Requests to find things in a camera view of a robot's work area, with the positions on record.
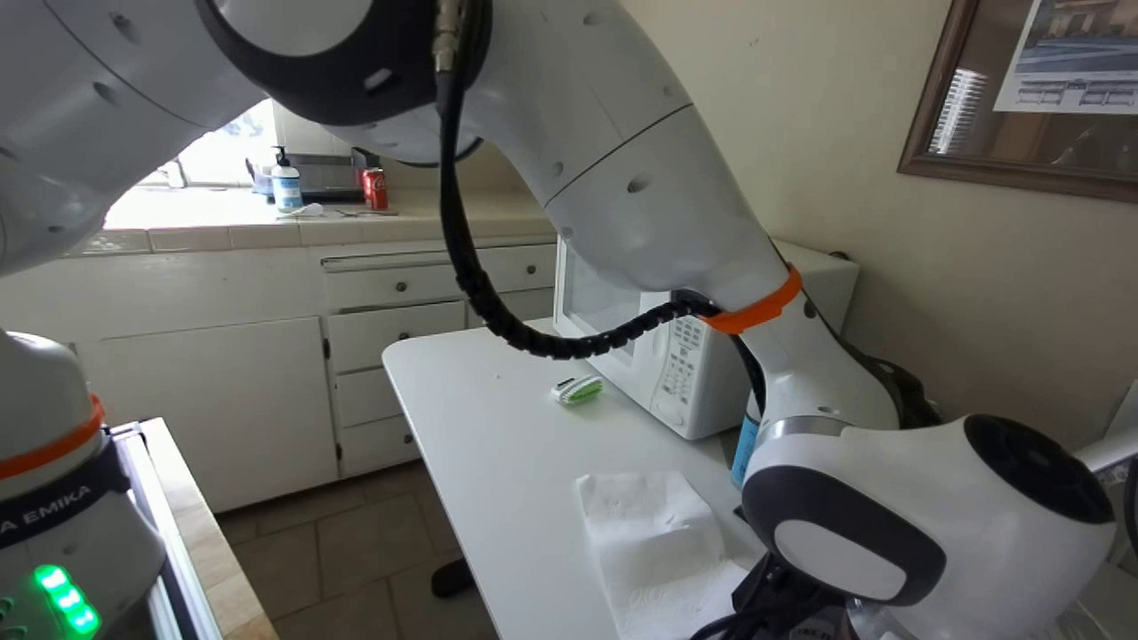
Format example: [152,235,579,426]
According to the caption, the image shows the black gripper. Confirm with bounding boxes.
[723,552,861,640]

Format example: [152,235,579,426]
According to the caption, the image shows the white paper towel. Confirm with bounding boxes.
[572,466,774,640]

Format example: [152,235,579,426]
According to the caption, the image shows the white microwave oven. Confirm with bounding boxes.
[550,240,865,445]

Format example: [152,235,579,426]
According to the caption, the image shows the small green white box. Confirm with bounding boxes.
[546,372,609,413]

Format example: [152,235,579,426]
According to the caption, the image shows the brown framed picture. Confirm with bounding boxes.
[896,0,1138,207]

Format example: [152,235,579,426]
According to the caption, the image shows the red can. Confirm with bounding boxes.
[359,164,394,217]

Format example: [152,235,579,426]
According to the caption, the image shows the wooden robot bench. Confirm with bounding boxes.
[103,413,285,640]

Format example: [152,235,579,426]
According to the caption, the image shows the silver black toaster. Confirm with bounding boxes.
[286,146,374,207]

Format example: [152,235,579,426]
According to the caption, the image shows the white kitchen base cabinet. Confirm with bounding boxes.
[0,175,560,517]

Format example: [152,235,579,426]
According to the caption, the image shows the blue soap dispenser bottle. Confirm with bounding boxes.
[267,143,309,221]

